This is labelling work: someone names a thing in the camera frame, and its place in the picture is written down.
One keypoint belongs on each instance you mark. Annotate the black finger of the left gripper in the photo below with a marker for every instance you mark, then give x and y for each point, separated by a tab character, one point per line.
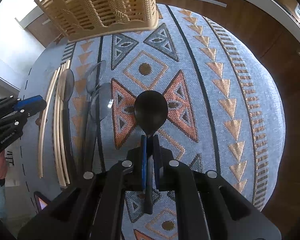
34	108

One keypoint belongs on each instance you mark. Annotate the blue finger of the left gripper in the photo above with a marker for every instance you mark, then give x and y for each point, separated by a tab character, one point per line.
27	102

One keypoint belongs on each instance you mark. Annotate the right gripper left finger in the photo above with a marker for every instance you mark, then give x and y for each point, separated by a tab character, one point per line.
143	162

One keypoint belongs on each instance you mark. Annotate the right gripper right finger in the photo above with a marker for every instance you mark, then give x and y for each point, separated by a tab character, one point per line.
158	168

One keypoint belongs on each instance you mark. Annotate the wooden chopstick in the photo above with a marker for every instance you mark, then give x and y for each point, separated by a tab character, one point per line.
44	120
63	157
56	142

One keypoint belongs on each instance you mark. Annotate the black plastic spoon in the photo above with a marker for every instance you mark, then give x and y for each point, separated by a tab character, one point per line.
150	111

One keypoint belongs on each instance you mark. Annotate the person's left hand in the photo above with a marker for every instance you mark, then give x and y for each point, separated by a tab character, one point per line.
3	166

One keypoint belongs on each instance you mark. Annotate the steel spoon lower middle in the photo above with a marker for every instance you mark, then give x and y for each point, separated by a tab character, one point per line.
100	105

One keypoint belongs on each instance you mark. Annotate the steel spoon upper middle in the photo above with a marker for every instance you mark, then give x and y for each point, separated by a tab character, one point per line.
96	76

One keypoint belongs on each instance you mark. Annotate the blue patterned round mat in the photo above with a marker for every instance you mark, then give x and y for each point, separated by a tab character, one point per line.
221	143

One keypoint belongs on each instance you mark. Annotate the smartphone with lit screen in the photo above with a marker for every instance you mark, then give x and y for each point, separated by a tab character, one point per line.
41	201

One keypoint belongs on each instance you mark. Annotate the beige plastic utensil basket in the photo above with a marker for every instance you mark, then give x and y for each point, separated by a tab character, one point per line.
82	19

